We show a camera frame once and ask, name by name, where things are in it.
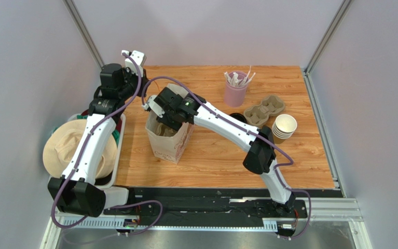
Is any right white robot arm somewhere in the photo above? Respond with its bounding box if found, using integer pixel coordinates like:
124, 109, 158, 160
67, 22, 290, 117
146, 87, 296, 213

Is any white plastic bin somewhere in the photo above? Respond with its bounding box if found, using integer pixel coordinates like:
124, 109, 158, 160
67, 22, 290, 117
61, 114, 126, 189

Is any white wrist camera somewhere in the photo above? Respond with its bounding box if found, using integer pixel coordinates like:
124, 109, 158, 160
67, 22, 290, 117
142, 95, 165, 118
121, 50, 147, 77

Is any pink straw holder cup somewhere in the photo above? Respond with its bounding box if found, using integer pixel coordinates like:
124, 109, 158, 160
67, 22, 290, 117
224, 82, 248, 107

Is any stack of paper cups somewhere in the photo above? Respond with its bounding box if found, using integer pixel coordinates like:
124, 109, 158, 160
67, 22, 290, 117
272, 114, 298, 143

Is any aluminium frame post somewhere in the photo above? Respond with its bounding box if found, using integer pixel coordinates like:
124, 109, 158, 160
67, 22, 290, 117
304, 0, 354, 75
63, 0, 105, 67

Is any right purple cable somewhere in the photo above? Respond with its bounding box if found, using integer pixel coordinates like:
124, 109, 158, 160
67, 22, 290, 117
141, 76, 312, 241

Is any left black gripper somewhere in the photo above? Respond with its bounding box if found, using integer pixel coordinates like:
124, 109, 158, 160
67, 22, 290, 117
117, 67, 150, 101

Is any pulp cup carrier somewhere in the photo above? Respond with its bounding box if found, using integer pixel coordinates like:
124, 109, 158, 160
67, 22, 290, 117
243, 95, 285, 128
154, 123, 177, 137

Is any right aluminium frame post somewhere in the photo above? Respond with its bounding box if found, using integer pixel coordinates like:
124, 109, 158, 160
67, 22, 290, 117
304, 0, 354, 75

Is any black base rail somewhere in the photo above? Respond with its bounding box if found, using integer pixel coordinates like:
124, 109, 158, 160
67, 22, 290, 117
50, 186, 363, 239

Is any beige straw hat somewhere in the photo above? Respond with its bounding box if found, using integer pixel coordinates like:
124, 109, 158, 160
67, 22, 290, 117
43, 119, 117, 179

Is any left aluminium frame post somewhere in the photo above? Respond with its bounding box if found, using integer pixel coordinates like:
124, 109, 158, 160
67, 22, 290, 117
63, 0, 105, 67

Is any stack of black lids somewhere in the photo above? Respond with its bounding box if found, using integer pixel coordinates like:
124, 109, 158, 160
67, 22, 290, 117
230, 113, 247, 123

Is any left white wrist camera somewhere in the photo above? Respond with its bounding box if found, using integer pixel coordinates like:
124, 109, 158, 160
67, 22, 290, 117
121, 50, 147, 77

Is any white paper takeout bag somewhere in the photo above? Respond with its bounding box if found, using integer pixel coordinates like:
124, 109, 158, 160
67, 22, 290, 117
145, 84, 195, 164

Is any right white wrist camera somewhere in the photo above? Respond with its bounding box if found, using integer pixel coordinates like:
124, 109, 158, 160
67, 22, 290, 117
142, 95, 165, 118

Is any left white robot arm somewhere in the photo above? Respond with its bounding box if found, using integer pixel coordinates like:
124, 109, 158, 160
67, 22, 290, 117
48, 63, 148, 218

